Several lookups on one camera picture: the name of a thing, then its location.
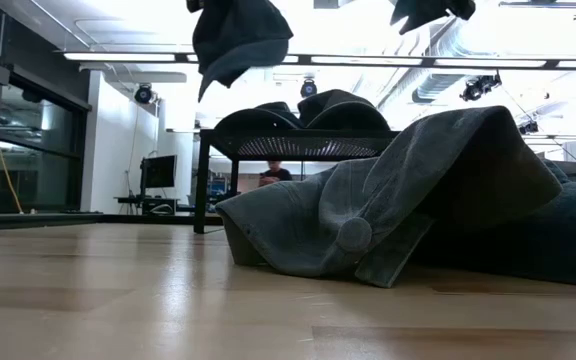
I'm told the person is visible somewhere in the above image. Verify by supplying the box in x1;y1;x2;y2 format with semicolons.
257;160;294;189

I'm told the black framed glass partition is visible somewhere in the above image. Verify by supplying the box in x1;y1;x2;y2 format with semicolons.
0;9;93;217

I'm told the black ceiling spotlight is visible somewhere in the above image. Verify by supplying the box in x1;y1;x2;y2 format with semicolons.
299;78;319;99
133;83;156;106

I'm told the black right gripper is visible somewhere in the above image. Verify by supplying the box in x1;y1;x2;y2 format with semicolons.
390;0;477;36

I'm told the black computer monitor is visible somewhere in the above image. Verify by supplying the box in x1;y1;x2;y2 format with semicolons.
139;154;178;191

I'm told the blue denim baseball cap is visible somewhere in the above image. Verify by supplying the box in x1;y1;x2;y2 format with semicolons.
186;0;295;103

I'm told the ribbed ceiling duct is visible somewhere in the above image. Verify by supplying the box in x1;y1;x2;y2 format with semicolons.
411;73;469;103

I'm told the black metal table frame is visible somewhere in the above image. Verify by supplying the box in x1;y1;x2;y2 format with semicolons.
0;212;225;229

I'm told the grey baseball cap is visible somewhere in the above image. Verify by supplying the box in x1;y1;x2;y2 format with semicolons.
296;88;393;132
214;104;565;290

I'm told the black perforated metal stand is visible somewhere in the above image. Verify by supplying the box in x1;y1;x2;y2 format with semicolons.
192;128;402;235

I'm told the black background desk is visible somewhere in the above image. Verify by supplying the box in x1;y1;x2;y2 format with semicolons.
114;195;194;217

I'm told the long ceiling light strip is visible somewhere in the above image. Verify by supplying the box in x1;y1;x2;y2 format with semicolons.
62;51;576;70

